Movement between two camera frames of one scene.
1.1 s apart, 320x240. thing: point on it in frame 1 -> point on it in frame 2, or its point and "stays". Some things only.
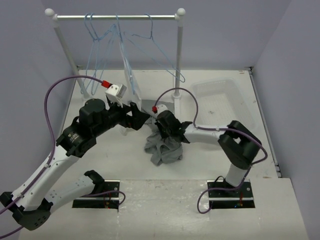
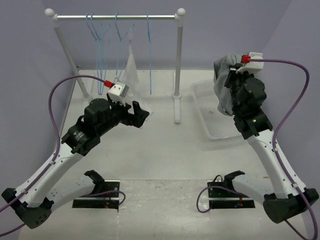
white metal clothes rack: x=178 y=17 stays
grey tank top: x=164 y=150 -> x=221 y=67
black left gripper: x=137 y=119 stays
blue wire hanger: x=150 y=47 -> x=150 y=54
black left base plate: x=106 y=195 stays
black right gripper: x=163 y=135 -> x=234 y=75
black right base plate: x=242 y=197 stays
